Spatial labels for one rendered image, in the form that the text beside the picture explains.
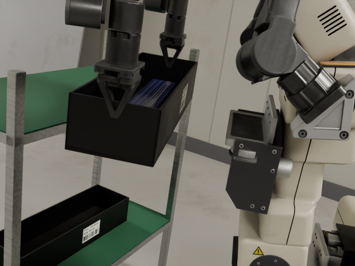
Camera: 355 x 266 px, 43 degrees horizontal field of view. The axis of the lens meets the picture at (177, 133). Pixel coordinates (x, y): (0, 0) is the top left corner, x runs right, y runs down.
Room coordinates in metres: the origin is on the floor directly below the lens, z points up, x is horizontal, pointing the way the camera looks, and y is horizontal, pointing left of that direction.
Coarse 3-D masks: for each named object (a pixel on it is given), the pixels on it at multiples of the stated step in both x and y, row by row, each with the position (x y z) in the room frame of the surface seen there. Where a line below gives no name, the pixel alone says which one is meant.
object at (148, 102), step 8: (152, 80) 1.28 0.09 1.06; (160, 80) 1.30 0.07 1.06; (144, 88) 1.17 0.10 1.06; (152, 88) 1.18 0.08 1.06; (160, 88) 1.20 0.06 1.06; (168, 88) 1.21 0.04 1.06; (136, 96) 1.07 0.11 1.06; (144, 96) 1.09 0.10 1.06; (152, 96) 1.10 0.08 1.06; (160, 96) 1.11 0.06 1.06; (168, 96) 1.18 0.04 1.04; (144, 104) 1.01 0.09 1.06; (152, 104) 1.02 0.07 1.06; (160, 104) 1.06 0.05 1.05
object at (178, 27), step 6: (168, 18) 1.31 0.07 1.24; (174, 18) 1.30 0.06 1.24; (180, 18) 1.31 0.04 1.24; (168, 24) 1.31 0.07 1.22; (174, 24) 1.30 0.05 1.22; (180, 24) 1.31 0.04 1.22; (168, 30) 1.31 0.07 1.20; (174, 30) 1.30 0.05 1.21; (180, 30) 1.31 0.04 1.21; (162, 36) 1.28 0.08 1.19; (168, 36) 1.28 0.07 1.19; (174, 36) 1.28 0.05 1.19; (180, 36) 1.29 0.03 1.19
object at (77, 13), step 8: (72, 0) 0.73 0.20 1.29; (80, 0) 0.73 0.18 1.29; (88, 0) 0.74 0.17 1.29; (96, 0) 0.74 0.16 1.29; (72, 8) 0.73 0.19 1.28; (80, 8) 0.73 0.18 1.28; (88, 8) 0.73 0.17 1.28; (96, 8) 0.73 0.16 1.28; (72, 16) 0.73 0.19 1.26; (80, 16) 0.73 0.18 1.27; (88, 16) 0.73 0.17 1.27; (96, 16) 0.73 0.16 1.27; (72, 24) 0.74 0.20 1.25; (80, 24) 0.74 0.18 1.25; (88, 24) 0.74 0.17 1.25; (96, 24) 0.74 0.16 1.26
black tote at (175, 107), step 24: (144, 72) 1.34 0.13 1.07; (168, 72) 1.33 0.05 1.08; (192, 72) 1.21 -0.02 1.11; (72, 96) 0.77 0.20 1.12; (96, 96) 0.92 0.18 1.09; (120, 96) 1.13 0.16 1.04; (72, 120) 0.77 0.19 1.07; (96, 120) 0.77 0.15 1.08; (120, 120) 0.76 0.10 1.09; (144, 120) 0.76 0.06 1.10; (168, 120) 0.86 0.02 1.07; (72, 144) 0.77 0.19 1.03; (96, 144) 0.77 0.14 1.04; (120, 144) 0.76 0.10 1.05; (144, 144) 0.76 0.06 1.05
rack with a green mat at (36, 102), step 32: (0, 96) 1.25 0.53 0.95; (32, 96) 1.30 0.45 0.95; (64, 96) 1.35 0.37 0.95; (192, 96) 1.76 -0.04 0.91; (0, 128) 1.00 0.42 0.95; (32, 128) 1.03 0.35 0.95; (64, 128) 1.11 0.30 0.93; (96, 160) 1.93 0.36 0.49; (128, 224) 1.65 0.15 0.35; (160, 224) 1.69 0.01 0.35; (96, 256) 1.40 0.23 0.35; (128, 256) 1.46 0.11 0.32; (160, 256) 1.75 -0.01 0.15
